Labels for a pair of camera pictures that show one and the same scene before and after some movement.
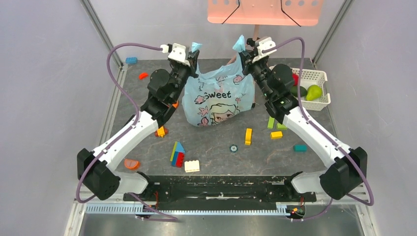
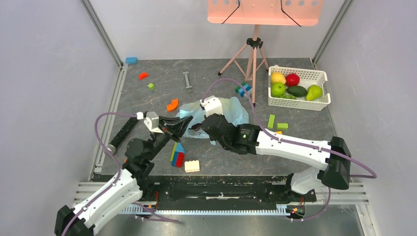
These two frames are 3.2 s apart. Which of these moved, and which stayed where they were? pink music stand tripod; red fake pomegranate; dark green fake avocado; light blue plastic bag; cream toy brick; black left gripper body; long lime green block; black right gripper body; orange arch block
Moved: black left gripper body; black right gripper body; light blue plastic bag
Stayed: orange arch block; red fake pomegranate; long lime green block; pink music stand tripod; cream toy brick; dark green fake avocado
